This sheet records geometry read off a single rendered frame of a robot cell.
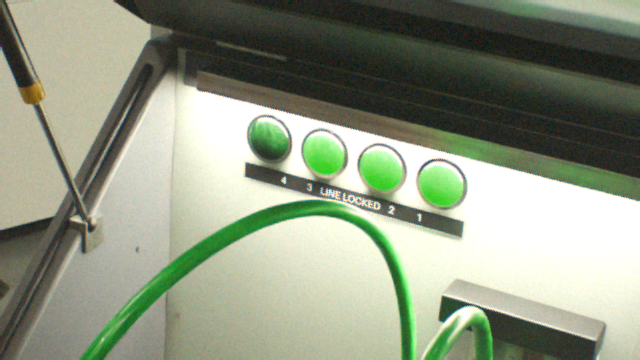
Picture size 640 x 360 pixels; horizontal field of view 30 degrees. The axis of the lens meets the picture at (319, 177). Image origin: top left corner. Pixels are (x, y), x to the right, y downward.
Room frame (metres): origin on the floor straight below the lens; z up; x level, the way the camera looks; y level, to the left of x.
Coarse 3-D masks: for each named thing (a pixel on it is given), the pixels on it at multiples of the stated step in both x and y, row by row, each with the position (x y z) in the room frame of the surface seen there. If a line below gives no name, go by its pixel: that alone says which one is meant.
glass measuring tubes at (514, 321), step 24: (456, 288) 0.99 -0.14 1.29; (480, 288) 0.99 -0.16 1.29; (504, 312) 0.95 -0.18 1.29; (528, 312) 0.95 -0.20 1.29; (552, 312) 0.96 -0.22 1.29; (504, 336) 0.95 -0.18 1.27; (528, 336) 0.94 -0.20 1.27; (552, 336) 0.93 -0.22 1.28; (576, 336) 0.92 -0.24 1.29; (600, 336) 0.93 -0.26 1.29
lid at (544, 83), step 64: (128, 0) 1.15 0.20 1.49; (192, 0) 1.01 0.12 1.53; (256, 0) 0.95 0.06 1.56; (320, 0) 0.93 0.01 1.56; (384, 0) 0.88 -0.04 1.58; (448, 0) 0.83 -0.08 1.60; (512, 0) 0.78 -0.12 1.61; (576, 0) 0.74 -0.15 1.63; (384, 64) 1.01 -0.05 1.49; (448, 64) 0.94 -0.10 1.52; (512, 64) 0.87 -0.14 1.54; (576, 64) 0.84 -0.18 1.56
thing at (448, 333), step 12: (456, 312) 0.77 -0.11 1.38; (468, 312) 0.77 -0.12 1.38; (480, 312) 0.80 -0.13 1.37; (444, 324) 0.75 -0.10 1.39; (456, 324) 0.75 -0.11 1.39; (468, 324) 0.77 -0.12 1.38; (480, 324) 0.80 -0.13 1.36; (444, 336) 0.73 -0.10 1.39; (456, 336) 0.74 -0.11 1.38; (480, 336) 0.82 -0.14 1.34; (432, 348) 0.72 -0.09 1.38; (444, 348) 0.72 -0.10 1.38; (480, 348) 0.83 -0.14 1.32; (492, 348) 0.84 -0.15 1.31
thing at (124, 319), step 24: (264, 216) 0.80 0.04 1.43; (288, 216) 0.82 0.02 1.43; (336, 216) 0.85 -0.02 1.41; (360, 216) 0.87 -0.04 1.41; (216, 240) 0.77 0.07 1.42; (384, 240) 0.89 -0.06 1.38; (168, 264) 0.76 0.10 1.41; (192, 264) 0.76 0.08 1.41; (144, 288) 0.74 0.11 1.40; (168, 288) 0.74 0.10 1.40; (408, 288) 0.92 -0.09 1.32; (120, 312) 0.73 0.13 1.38; (144, 312) 0.73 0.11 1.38; (408, 312) 0.92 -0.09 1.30; (120, 336) 0.72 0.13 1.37; (408, 336) 0.92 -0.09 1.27
